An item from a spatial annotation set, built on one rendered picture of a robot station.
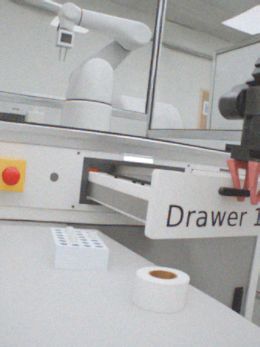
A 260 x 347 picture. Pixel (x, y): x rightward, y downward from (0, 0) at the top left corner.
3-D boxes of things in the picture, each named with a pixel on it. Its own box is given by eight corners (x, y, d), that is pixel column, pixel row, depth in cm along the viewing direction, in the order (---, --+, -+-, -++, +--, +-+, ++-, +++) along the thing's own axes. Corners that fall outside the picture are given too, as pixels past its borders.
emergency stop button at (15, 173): (19, 187, 73) (22, 167, 73) (1, 185, 72) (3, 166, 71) (17, 184, 76) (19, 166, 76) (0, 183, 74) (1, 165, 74)
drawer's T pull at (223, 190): (251, 197, 62) (251, 190, 62) (221, 195, 59) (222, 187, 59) (237, 194, 66) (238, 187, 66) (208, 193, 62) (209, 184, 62)
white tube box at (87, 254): (107, 271, 56) (109, 249, 56) (54, 268, 54) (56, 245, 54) (92, 249, 68) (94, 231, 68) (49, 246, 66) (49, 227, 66)
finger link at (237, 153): (247, 200, 67) (254, 152, 66) (275, 207, 60) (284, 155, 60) (222, 199, 63) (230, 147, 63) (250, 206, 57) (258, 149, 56)
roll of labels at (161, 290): (187, 316, 42) (192, 286, 42) (131, 309, 42) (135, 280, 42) (182, 295, 49) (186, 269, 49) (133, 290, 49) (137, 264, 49)
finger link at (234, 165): (244, 200, 67) (251, 152, 67) (271, 207, 61) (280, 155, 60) (219, 198, 64) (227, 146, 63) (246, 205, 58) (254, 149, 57)
